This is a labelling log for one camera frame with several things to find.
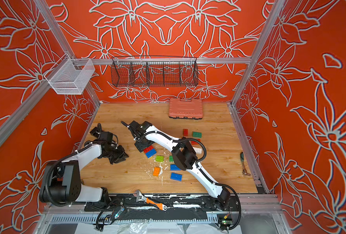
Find blue lego brick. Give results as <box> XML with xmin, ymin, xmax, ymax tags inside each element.
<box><xmin>170</xmin><ymin>164</ymin><xmax>180</xmax><ymax>171</ymax></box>
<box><xmin>170</xmin><ymin>173</ymin><xmax>182</xmax><ymax>181</ymax></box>
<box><xmin>145</xmin><ymin>148</ymin><xmax>157</xmax><ymax>159</ymax></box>

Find lime lego brick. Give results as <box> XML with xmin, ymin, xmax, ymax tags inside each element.
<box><xmin>155</xmin><ymin>156</ymin><xmax>164</xmax><ymax>162</ymax></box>

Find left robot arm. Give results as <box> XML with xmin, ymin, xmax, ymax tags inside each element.
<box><xmin>39</xmin><ymin>124</ymin><xmax>129</xmax><ymax>211</ymax></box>

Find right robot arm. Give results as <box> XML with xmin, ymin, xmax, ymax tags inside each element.
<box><xmin>121</xmin><ymin>121</ymin><xmax>242</xmax><ymax>231</ymax></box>

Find orange lego brick front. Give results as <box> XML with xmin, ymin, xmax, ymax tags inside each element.
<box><xmin>152</xmin><ymin>167</ymin><xmax>161</xmax><ymax>176</ymax></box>

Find blue lego brick front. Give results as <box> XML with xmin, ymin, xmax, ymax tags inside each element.
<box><xmin>170</xmin><ymin>173</ymin><xmax>182</xmax><ymax>181</ymax></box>

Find dark green lego brick right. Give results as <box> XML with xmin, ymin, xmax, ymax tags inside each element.
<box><xmin>192</xmin><ymin>132</ymin><xmax>202</xmax><ymax>138</ymax></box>

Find white lego brick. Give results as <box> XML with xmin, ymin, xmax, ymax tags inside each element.
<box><xmin>193</xmin><ymin>147</ymin><xmax>202</xmax><ymax>154</ymax></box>

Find small black box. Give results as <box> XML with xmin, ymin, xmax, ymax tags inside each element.
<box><xmin>90</xmin><ymin>127</ymin><xmax>101</xmax><ymax>138</ymax></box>

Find red plastic tool case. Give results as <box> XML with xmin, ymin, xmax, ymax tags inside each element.
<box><xmin>168</xmin><ymin>98</ymin><xmax>203</xmax><ymax>120</ymax></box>

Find clear plastic bin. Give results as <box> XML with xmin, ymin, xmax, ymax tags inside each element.
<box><xmin>45</xmin><ymin>58</ymin><xmax>95</xmax><ymax>95</ymax></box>

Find orange handled adjustable wrench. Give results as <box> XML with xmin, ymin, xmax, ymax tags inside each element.
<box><xmin>135</xmin><ymin>190</ymin><xmax>168</xmax><ymax>211</ymax></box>

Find black wire basket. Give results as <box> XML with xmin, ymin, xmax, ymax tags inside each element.
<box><xmin>111</xmin><ymin>56</ymin><xmax>199</xmax><ymax>88</ymax></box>

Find green handled pliers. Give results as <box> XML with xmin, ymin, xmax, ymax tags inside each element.
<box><xmin>240</xmin><ymin>152</ymin><xmax>251</xmax><ymax>176</ymax></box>

